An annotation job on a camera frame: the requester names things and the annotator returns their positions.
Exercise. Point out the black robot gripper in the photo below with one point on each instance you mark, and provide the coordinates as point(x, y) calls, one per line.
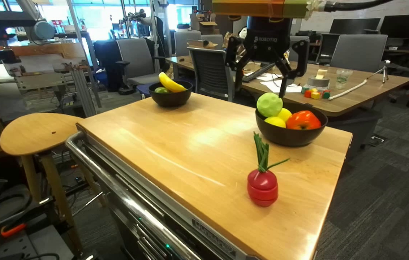
point(266, 41)

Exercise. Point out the round wooden stool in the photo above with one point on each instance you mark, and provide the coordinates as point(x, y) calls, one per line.
point(37, 135)

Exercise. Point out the red orange toy apple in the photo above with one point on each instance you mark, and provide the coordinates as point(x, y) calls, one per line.
point(303, 120)

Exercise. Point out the grey office chair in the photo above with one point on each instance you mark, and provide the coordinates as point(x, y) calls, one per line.
point(212, 76)

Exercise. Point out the yellow ball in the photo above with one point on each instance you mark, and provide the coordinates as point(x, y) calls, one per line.
point(275, 122)
point(285, 115)

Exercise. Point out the light green dimpled ball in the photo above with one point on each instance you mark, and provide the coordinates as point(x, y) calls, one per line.
point(269, 104)

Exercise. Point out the yellow toy banana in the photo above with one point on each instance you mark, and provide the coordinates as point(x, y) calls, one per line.
point(169, 84)

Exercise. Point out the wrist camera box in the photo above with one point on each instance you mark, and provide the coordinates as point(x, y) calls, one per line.
point(272, 9)

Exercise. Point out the green toy avocado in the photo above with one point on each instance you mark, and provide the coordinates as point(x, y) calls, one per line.
point(160, 90)

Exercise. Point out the white paper sheet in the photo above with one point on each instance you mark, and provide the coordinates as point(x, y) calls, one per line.
point(275, 86)

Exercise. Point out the wooden desk left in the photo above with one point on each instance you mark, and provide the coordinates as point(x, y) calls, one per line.
point(361, 87)

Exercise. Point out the red toy radish green leaves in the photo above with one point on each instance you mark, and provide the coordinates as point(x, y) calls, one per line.
point(262, 182)

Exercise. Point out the black bowl near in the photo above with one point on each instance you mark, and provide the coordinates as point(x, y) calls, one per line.
point(170, 99)

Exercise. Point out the black bowl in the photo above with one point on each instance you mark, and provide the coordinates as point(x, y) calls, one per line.
point(170, 99)
point(286, 136)

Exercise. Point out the colourful toy blocks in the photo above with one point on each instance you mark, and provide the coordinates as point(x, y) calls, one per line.
point(316, 94)

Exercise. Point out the metal cart handle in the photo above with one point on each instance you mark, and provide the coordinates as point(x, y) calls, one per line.
point(153, 236)

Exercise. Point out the black bowl far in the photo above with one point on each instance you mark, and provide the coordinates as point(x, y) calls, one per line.
point(286, 136)

